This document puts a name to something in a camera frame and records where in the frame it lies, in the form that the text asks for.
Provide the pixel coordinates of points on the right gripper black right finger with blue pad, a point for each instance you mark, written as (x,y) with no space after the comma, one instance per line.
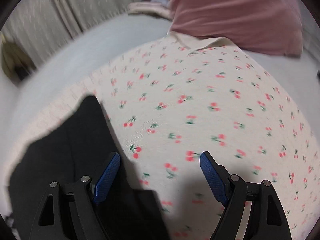
(267,219)

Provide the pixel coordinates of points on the black coat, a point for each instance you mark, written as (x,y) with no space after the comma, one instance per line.
(76,148)

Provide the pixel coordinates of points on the pink pillow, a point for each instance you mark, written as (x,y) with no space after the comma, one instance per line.
(272,27)

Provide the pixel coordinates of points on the cherry print blanket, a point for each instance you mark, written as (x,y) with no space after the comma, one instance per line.
(170,100)

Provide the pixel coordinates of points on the olive green hanging garment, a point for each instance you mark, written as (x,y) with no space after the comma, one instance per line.
(16,63)

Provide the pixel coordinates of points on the light grey bed sheet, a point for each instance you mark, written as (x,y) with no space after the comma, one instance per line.
(114,37)

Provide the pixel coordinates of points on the grey dotted curtain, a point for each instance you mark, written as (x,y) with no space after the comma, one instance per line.
(42,27)

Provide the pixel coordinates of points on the pale pink folded cloth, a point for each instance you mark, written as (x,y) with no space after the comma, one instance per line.
(158,8)

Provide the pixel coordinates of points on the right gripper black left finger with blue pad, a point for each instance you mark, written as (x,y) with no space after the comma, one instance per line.
(68,211)

